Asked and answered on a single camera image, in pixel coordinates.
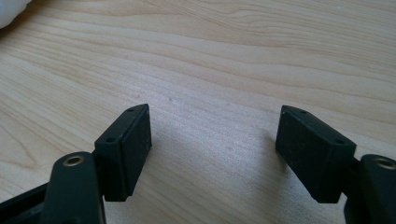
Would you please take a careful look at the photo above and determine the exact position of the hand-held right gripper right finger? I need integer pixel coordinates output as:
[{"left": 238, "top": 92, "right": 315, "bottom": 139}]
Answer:
[{"left": 275, "top": 105, "right": 396, "bottom": 224}]

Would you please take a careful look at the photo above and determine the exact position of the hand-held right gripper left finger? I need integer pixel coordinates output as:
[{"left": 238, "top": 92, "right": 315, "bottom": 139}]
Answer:
[{"left": 40, "top": 104, "right": 153, "bottom": 224}]

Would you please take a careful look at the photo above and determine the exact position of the white cloth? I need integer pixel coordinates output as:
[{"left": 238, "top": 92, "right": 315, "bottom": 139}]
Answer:
[{"left": 0, "top": 0, "right": 33, "bottom": 30}]

